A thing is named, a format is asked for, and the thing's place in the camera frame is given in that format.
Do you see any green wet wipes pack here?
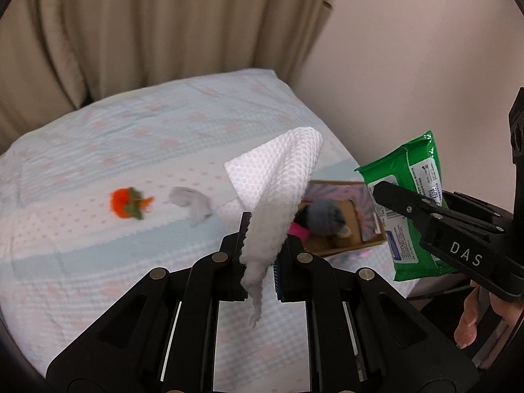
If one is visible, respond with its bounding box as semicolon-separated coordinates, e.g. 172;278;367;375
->
353;130;458;282

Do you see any magenta pouch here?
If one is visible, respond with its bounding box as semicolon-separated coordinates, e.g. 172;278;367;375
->
288;222;310;245

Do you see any beige curtain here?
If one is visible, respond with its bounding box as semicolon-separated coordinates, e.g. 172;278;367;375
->
1;0;331;149

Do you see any white textured cloth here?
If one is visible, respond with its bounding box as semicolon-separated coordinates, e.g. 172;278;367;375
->
225;127;323;328

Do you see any light blue patterned bedsheet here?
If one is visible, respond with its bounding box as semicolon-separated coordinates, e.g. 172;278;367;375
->
1;69;360;373

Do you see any dark grey sock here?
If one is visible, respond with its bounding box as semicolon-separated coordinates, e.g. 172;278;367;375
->
293;199;352;238

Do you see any orange knitted toy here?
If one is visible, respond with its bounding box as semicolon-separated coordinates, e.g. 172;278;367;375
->
109;187;155;220

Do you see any pink lined cardboard box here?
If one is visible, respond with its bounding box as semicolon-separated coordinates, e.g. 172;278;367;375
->
297;180;385;256

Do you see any right hand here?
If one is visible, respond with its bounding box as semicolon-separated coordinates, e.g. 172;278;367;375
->
453;281;524;350

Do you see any light grey sock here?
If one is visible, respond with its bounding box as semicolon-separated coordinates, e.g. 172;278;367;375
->
163;186;212;227

